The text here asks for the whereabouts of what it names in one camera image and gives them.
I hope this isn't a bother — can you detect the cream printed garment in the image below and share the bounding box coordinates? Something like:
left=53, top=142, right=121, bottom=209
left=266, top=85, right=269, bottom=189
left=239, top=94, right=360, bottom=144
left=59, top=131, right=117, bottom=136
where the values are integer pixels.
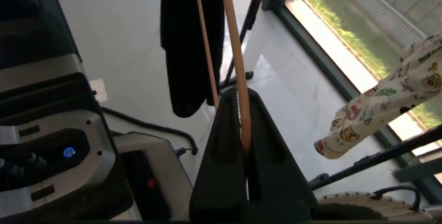
left=314, top=32, right=442, bottom=160

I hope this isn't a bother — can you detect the black clothes rack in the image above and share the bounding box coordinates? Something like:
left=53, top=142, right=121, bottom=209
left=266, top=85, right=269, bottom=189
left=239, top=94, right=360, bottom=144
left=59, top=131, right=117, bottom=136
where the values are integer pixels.
left=219, top=0, right=442, bottom=191

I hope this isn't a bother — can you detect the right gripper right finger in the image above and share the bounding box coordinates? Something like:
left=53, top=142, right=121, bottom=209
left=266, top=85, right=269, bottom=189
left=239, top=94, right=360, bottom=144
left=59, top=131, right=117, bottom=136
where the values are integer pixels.
left=248, top=88, right=318, bottom=222

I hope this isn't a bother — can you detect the white laundry basket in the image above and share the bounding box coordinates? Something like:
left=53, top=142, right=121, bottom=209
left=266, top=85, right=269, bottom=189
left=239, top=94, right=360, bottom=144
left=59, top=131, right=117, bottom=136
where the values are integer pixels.
left=312, top=185, right=436, bottom=222

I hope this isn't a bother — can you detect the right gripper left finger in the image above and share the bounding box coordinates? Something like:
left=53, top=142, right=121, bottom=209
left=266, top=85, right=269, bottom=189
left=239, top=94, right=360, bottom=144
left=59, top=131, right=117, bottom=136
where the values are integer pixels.
left=189, top=87, right=249, bottom=222

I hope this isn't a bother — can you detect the window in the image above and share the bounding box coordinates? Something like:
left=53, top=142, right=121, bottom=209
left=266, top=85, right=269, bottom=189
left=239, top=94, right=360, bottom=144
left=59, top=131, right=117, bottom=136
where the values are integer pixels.
left=241, top=0, right=442, bottom=206

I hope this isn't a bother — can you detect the pink clothes hanger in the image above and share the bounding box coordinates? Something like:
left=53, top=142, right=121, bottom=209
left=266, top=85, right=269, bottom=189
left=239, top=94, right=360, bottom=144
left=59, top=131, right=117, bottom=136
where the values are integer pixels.
left=192, top=0, right=252, bottom=158

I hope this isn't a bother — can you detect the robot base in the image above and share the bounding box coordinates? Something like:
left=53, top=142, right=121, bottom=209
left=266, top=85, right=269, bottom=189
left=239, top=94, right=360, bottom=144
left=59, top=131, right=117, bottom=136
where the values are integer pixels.
left=0, top=0, right=194, bottom=222

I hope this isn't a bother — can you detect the black cable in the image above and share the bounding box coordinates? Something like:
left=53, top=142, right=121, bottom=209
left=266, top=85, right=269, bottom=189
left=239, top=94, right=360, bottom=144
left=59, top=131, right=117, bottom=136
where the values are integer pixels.
left=99, top=105, right=200, bottom=157

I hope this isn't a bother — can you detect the black garment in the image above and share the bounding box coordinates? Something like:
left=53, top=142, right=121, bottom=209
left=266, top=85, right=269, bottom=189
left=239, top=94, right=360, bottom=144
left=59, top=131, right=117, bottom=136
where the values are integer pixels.
left=160, top=0, right=225, bottom=118

